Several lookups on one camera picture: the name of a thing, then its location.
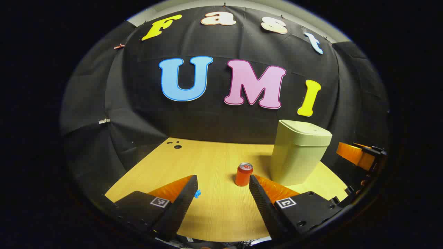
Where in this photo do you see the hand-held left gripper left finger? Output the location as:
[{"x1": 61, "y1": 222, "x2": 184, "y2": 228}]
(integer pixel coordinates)
[{"x1": 106, "y1": 175, "x2": 199, "y2": 242}]

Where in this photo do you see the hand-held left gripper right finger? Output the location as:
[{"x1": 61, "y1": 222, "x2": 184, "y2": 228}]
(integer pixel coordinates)
[{"x1": 249, "y1": 175, "x2": 344, "y2": 242}]

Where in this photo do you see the orange pop can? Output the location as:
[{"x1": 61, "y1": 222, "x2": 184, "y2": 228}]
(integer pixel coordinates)
[{"x1": 235, "y1": 162, "x2": 254, "y2": 187}]

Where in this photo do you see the pale green desktop garbage bin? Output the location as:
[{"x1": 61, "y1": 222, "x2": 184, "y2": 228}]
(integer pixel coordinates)
[{"x1": 270, "y1": 120, "x2": 333, "y2": 186}]

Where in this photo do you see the wooden desktop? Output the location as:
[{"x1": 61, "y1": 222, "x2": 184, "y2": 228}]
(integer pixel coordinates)
[{"x1": 105, "y1": 137, "x2": 349, "y2": 242}]

